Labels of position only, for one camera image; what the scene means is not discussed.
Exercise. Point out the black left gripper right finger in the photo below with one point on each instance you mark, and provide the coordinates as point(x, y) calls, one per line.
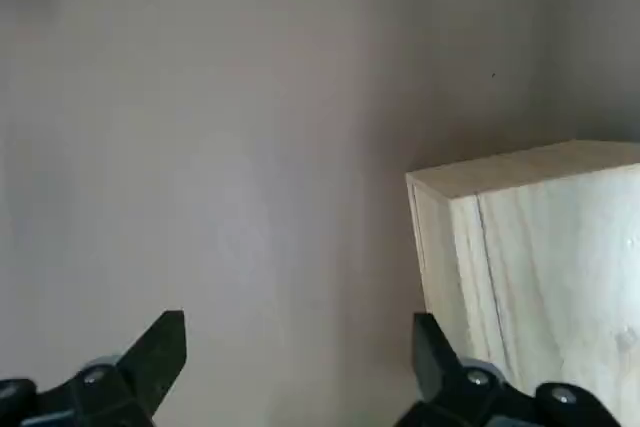
point(435, 362)

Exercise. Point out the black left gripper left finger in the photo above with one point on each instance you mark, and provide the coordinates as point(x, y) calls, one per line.
point(150, 362)

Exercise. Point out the light wooden drawer cabinet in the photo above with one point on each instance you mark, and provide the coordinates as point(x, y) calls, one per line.
point(550, 272)

